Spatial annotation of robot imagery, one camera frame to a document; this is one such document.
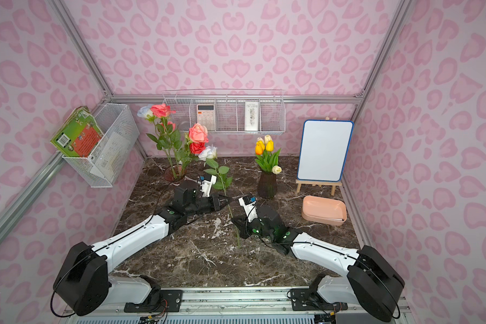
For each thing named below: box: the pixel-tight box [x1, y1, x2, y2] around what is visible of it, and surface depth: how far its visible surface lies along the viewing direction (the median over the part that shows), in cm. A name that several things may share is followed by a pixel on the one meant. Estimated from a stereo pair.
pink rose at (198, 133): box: [189, 122, 210, 143], surface depth 69 cm
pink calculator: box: [196, 103, 216, 131], surface depth 95 cm
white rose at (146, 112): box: [137, 103, 156, 124], surface depth 84 cm
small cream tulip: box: [272, 165, 283, 175], surface depth 78 cm
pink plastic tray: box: [301, 195, 347, 227], surface depth 97 cm
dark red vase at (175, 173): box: [164, 164, 187, 183], surface depth 90 cm
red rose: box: [189, 141, 206, 155], surface depth 75 cm
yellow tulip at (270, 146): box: [265, 139, 275, 152], surface depth 84 cm
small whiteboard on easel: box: [295, 116, 354, 196], surface depth 93 cm
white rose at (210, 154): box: [198, 145, 240, 248], surface depth 78 cm
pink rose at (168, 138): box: [145, 103, 182, 179], surface depth 85 cm
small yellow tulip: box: [255, 137, 266, 149], surface depth 85 cm
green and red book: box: [49, 105, 104, 158], surface depth 73 cm
